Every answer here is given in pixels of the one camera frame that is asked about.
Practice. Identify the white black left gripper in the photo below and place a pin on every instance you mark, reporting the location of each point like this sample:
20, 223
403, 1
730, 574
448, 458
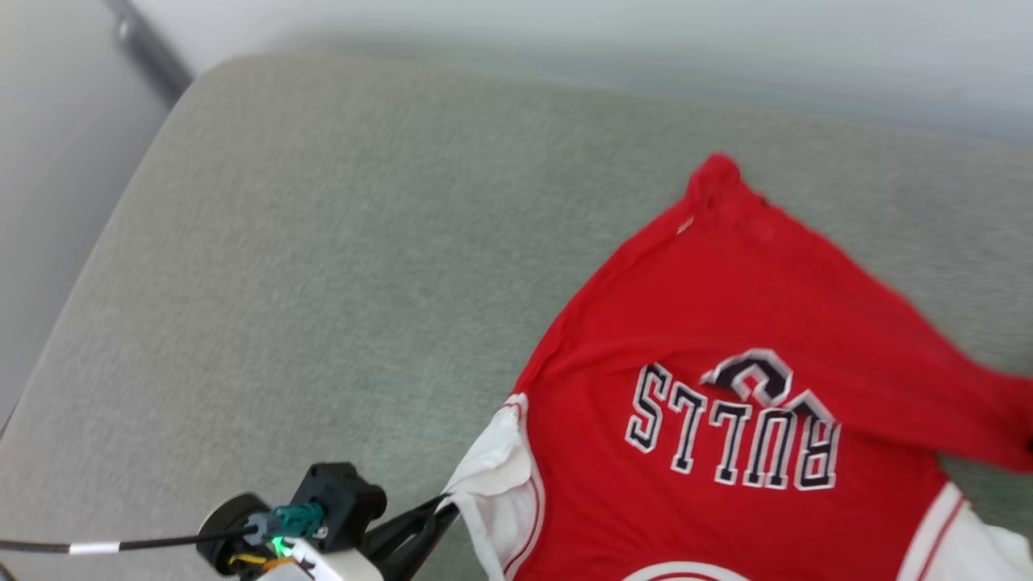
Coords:
335, 566

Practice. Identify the red and white basketball jersey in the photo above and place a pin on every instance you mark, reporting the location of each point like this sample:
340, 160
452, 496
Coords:
726, 307

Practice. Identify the grey fabric sofa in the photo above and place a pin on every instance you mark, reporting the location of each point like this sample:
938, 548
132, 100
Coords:
323, 282

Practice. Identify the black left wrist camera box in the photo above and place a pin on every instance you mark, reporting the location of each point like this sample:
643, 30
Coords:
339, 500

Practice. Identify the grey metal wall rail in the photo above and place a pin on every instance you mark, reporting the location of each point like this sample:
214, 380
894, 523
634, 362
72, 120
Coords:
153, 56

